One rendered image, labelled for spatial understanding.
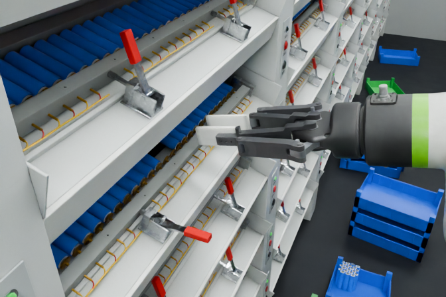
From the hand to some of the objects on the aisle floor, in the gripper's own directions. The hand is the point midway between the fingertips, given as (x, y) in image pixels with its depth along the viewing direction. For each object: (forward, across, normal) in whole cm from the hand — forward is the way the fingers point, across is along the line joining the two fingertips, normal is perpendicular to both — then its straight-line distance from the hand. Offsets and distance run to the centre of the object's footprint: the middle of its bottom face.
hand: (223, 129), depth 64 cm
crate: (-7, -57, +100) cm, 115 cm away
